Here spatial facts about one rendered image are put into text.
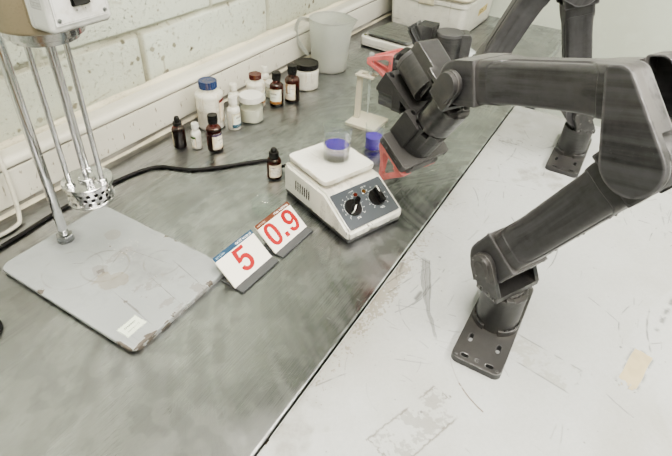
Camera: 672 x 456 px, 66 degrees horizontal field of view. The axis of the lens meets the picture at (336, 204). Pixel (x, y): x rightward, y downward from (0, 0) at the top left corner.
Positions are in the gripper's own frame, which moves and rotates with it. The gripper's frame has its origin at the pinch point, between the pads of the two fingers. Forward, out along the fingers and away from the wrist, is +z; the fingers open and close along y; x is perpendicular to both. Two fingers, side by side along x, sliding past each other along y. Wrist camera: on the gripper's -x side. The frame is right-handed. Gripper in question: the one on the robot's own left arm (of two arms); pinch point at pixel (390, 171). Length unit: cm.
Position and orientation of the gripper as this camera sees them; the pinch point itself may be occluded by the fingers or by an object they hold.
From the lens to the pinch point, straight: 89.0
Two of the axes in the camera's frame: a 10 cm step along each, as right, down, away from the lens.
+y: -7.9, 3.4, -5.2
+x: 5.1, 8.3, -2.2
